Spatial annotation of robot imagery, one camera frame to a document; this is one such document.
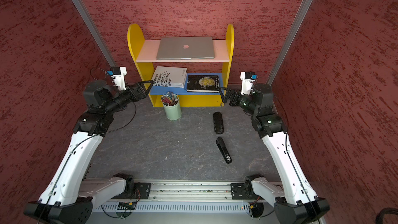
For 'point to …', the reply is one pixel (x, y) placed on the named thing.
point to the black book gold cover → (202, 83)
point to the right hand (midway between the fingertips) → (225, 92)
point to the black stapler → (223, 150)
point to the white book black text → (170, 76)
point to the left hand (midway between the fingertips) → (147, 87)
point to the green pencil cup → (173, 112)
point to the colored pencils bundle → (169, 98)
